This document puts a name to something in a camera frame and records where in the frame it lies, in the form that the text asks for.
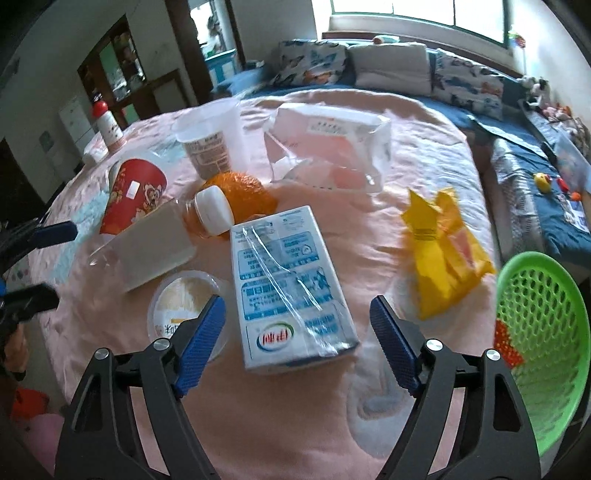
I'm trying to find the window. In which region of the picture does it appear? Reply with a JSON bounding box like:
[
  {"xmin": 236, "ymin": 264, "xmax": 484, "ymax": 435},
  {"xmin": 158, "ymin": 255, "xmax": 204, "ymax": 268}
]
[{"xmin": 311, "ymin": 0, "xmax": 515, "ymax": 47}]

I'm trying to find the blue and white milk carton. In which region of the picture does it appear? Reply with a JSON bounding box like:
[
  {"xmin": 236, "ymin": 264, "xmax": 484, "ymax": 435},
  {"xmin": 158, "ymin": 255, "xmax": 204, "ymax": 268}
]
[{"xmin": 229, "ymin": 205, "xmax": 361, "ymax": 374}]

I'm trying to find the orange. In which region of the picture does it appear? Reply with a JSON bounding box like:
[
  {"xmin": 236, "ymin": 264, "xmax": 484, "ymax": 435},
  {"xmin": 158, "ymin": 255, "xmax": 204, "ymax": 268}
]
[{"xmin": 199, "ymin": 171, "xmax": 279, "ymax": 227}]

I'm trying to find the grey patterned quilt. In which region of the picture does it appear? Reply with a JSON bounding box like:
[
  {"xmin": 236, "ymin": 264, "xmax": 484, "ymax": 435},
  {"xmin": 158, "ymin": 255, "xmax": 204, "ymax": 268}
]
[{"xmin": 489, "ymin": 136, "xmax": 561, "ymax": 278}]

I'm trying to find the pink plush toy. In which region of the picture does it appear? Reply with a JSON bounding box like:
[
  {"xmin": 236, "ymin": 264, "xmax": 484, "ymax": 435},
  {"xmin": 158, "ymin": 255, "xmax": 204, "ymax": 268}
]
[{"xmin": 540, "ymin": 105, "xmax": 573, "ymax": 123}]

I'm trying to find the red paper cup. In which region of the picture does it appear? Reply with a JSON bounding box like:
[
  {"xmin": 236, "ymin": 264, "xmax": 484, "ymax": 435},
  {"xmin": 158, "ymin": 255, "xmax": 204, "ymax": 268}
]
[{"xmin": 99, "ymin": 158, "xmax": 168, "ymax": 236}]

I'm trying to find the pink blanket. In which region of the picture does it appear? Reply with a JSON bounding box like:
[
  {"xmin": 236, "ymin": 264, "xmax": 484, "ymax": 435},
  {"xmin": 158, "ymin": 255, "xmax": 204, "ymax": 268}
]
[{"xmin": 25, "ymin": 88, "xmax": 504, "ymax": 480}]

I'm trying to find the blue crate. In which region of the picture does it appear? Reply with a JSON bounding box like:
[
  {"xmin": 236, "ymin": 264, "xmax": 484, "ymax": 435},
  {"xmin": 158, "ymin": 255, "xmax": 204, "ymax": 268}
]
[{"xmin": 205, "ymin": 48, "xmax": 245, "ymax": 87}]

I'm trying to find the wooden cabinet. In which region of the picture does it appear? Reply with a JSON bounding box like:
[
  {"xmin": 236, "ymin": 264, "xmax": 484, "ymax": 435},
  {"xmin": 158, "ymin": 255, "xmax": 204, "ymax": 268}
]
[{"xmin": 76, "ymin": 14, "xmax": 197, "ymax": 130}]

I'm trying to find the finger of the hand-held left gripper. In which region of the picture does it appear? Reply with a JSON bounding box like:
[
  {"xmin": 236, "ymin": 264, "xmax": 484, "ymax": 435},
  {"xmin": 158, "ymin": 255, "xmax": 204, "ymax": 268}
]
[
  {"xmin": 0, "ymin": 283, "xmax": 60, "ymax": 324},
  {"xmin": 0, "ymin": 220, "xmax": 78, "ymax": 268}
]

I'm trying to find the butterfly print pillow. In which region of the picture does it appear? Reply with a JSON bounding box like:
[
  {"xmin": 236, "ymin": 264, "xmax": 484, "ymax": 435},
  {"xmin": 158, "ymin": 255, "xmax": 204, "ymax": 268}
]
[
  {"xmin": 431, "ymin": 48, "xmax": 506, "ymax": 121},
  {"xmin": 272, "ymin": 39, "xmax": 349, "ymax": 88}
]

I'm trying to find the small white packet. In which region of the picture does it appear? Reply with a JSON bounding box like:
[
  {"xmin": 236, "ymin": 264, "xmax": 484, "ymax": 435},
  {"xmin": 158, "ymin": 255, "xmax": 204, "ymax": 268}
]
[{"xmin": 82, "ymin": 138, "xmax": 109, "ymax": 164}]

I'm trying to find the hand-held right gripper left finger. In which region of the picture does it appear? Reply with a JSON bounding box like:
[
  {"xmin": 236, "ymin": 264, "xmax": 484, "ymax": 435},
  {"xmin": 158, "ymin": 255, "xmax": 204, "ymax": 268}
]
[{"xmin": 54, "ymin": 294, "xmax": 227, "ymax": 480}]

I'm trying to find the green plastic basket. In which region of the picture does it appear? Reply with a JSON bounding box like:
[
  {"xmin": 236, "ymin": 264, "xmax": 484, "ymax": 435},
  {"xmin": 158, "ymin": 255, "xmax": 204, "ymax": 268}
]
[{"xmin": 494, "ymin": 251, "xmax": 591, "ymax": 457}]

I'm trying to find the clear storage box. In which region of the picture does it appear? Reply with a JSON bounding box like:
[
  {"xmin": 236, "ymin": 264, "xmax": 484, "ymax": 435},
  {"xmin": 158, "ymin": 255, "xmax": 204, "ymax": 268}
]
[{"xmin": 554, "ymin": 131, "xmax": 591, "ymax": 195}]

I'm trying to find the white cabinet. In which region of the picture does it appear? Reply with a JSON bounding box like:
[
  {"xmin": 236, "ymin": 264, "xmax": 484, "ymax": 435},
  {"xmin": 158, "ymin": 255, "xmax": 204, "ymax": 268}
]
[{"xmin": 58, "ymin": 95, "xmax": 98, "ymax": 145}]

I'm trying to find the black and white plush toy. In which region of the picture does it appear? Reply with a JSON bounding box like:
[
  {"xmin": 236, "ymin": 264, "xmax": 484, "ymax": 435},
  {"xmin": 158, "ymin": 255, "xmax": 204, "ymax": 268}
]
[{"xmin": 517, "ymin": 76, "xmax": 550, "ymax": 108}]

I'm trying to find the yellow wrapper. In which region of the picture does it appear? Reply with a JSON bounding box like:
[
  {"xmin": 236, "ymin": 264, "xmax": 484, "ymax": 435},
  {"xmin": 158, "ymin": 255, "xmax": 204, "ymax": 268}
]
[{"xmin": 401, "ymin": 187, "xmax": 496, "ymax": 320}]

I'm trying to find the white yogurt tub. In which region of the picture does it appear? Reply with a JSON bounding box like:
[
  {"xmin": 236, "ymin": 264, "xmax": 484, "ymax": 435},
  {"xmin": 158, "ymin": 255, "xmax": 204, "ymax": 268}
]
[{"xmin": 147, "ymin": 270, "xmax": 232, "ymax": 363}]

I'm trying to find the clear plastic bottle white cap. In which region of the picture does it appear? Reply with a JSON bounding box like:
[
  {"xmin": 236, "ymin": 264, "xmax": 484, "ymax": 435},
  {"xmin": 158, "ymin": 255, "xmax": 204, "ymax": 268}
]
[{"xmin": 88, "ymin": 187, "xmax": 235, "ymax": 294}]

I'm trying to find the clear plastic cup brown label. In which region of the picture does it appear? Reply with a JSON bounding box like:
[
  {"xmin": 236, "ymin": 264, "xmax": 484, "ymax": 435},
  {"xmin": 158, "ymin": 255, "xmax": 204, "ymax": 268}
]
[{"xmin": 172, "ymin": 98, "xmax": 247, "ymax": 181}]

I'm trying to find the white bottle red cap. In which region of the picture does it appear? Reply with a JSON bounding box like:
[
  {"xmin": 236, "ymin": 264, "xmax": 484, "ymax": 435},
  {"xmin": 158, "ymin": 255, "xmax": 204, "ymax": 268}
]
[{"xmin": 91, "ymin": 92, "xmax": 126, "ymax": 151}]

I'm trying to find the clear plastic bag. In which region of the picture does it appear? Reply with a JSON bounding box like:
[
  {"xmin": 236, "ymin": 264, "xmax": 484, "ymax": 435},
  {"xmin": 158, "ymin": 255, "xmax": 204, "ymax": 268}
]
[{"xmin": 263, "ymin": 102, "xmax": 392, "ymax": 193}]

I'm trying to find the beige pillow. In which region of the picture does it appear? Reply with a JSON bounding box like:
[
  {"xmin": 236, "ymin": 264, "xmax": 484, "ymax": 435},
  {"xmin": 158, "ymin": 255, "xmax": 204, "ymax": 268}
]
[{"xmin": 347, "ymin": 42, "xmax": 432, "ymax": 97}]

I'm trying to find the orange-red wrapper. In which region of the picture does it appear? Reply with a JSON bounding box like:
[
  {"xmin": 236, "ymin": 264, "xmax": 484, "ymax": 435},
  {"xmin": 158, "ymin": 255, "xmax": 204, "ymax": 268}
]
[{"xmin": 493, "ymin": 319, "xmax": 525, "ymax": 368}]

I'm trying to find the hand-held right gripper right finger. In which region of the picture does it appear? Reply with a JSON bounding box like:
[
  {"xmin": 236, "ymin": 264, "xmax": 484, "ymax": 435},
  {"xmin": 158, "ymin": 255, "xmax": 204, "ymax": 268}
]
[{"xmin": 369, "ymin": 295, "xmax": 542, "ymax": 480}]

